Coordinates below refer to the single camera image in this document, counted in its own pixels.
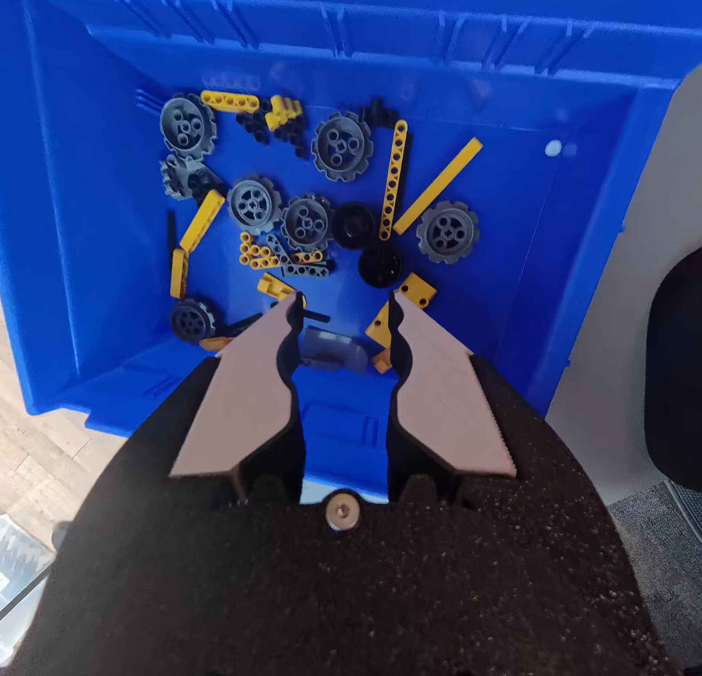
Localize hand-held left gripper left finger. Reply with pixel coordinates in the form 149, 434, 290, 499
169, 291, 305, 504

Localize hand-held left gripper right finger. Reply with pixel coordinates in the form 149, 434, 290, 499
386, 290, 517, 504

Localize blue plastic bin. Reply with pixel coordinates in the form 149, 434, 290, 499
0, 0, 702, 504

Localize grey ribbed lego fairing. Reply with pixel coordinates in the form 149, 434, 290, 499
299, 328, 369, 374

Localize yellow lego panel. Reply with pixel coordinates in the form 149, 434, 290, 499
366, 273, 438, 343

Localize yellow angled lego liftarm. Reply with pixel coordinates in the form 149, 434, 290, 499
238, 232, 283, 271

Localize black lego wheel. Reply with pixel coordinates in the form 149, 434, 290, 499
358, 243, 405, 289
332, 201, 376, 250

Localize long yellow lego beam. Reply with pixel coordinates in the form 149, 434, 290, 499
392, 137, 484, 236

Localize yellow lego connector block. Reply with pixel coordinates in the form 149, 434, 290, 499
265, 96, 305, 131

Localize short yellow lego beam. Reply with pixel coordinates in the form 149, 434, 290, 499
200, 90, 260, 111

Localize black mesh chair back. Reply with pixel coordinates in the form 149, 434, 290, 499
644, 251, 702, 487

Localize grey fabric chair seat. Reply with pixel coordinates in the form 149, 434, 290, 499
608, 479, 702, 671

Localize scattered grey sprocket wheels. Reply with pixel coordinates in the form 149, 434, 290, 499
159, 92, 482, 265

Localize yellow lego bracket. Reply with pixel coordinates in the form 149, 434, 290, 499
258, 273, 301, 305

